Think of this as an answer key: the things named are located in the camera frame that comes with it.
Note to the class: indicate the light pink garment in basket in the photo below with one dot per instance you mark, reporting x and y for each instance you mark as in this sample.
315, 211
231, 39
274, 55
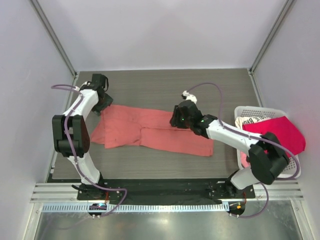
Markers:
244, 160

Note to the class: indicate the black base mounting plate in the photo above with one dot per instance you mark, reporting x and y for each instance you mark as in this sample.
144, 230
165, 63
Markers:
164, 192

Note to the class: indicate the magenta t-shirt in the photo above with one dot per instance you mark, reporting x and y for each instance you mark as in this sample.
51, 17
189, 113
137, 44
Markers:
287, 133

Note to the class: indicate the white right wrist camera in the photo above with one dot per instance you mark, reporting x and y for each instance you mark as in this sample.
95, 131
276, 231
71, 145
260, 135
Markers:
188, 96

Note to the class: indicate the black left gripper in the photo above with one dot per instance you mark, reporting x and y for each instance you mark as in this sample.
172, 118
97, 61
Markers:
107, 101

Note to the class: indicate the salmon pink t-shirt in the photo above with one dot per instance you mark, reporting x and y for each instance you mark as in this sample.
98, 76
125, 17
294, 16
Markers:
121, 125

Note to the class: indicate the cream printed t-shirt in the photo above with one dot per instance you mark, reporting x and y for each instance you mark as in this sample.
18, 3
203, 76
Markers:
240, 121

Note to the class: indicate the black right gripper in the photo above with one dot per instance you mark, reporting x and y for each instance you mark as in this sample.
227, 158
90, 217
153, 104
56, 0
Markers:
175, 121

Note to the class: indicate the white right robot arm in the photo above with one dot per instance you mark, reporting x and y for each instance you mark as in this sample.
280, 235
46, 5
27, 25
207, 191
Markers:
267, 157

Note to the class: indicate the white perforated plastic basket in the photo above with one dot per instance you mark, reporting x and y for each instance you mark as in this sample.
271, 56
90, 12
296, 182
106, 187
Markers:
254, 111

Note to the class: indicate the white slotted cable duct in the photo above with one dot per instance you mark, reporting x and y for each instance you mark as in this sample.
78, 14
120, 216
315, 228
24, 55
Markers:
104, 208

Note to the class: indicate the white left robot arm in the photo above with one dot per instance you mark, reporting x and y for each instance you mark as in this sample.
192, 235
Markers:
70, 134

